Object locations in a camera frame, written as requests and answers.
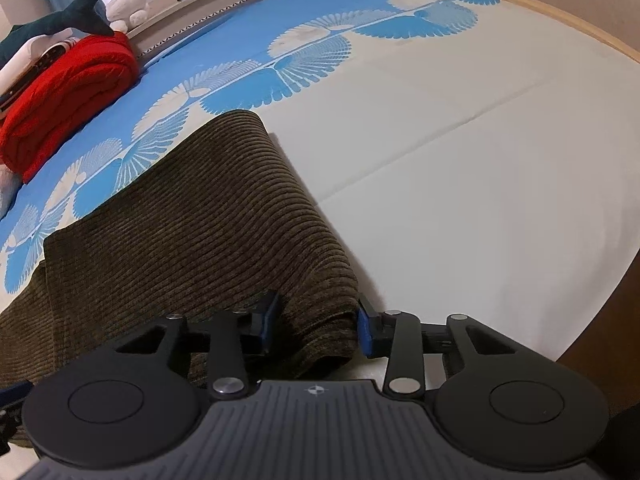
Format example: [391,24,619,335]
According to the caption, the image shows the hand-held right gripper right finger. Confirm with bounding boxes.
[356,296,526,401]

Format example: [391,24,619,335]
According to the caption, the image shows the brown corduroy pants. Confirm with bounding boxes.
[0,109,362,448]

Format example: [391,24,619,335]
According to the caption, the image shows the red folded blanket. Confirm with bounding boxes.
[0,32,141,183]

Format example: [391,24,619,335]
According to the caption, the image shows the blue and white printed bedsheet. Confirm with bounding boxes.
[0,0,640,361]

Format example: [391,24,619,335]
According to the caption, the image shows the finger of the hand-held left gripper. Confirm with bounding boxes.
[0,381,33,453]

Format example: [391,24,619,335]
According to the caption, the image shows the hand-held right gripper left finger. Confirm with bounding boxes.
[115,290,281,401]

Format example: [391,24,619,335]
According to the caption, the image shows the blue shark plush toy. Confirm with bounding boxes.
[0,0,115,111]

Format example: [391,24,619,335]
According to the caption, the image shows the white plush toy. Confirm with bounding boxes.
[102,0,152,33]

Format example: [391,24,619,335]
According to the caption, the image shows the wooden bed frame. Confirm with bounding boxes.
[300,0,640,63]

